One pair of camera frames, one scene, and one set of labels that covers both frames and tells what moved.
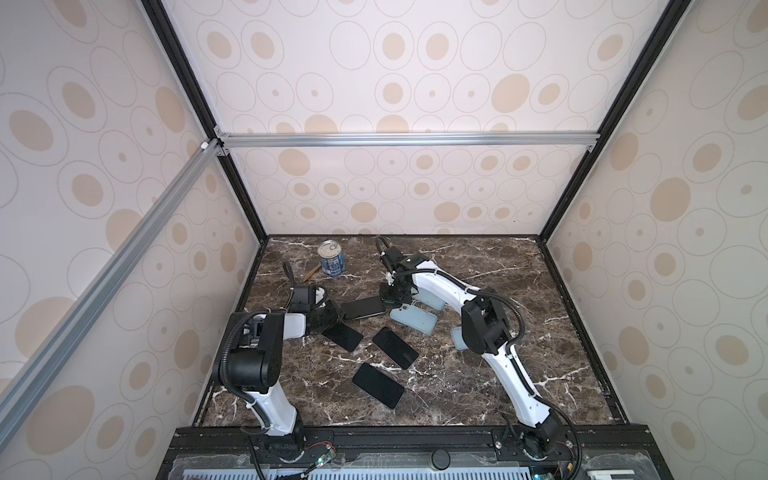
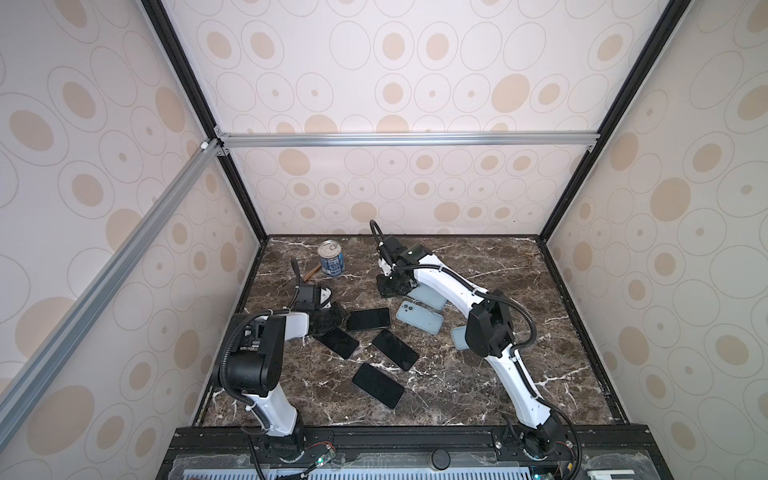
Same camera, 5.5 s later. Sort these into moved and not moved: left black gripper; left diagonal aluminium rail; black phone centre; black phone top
Moved: black phone top
Not moved: left black gripper; left diagonal aluminium rail; black phone centre
